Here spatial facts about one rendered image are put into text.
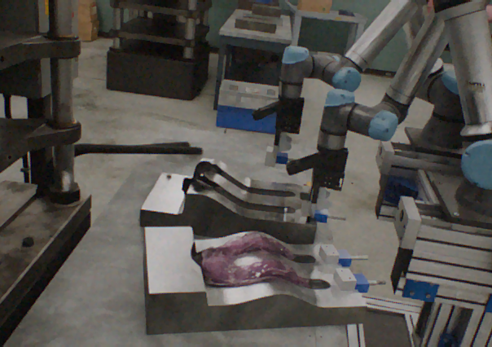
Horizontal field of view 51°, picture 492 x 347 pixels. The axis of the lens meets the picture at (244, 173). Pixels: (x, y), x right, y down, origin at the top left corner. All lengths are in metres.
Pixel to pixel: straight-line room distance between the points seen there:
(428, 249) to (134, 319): 0.76
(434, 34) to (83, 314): 1.05
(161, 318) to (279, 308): 0.26
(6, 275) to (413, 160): 1.30
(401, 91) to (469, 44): 0.26
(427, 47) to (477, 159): 0.33
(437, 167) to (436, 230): 0.51
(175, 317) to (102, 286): 0.24
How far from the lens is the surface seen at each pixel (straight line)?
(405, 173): 1.87
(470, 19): 1.23
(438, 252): 1.44
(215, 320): 1.16
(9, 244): 1.49
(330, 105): 1.36
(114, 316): 1.20
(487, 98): 1.23
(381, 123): 1.32
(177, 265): 1.17
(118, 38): 5.58
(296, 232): 1.46
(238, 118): 4.76
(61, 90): 1.53
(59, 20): 1.49
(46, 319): 1.21
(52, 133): 1.53
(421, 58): 1.39
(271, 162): 1.73
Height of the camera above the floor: 1.58
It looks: 24 degrees down
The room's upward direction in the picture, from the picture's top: 8 degrees clockwise
